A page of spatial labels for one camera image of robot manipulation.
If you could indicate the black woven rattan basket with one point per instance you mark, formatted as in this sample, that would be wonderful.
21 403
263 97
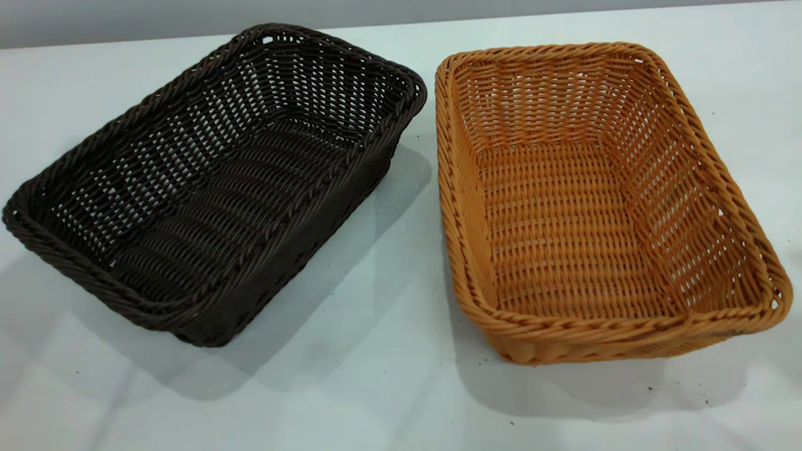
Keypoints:
207 313

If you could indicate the orange woven rattan basket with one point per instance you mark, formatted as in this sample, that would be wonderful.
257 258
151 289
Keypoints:
564 250

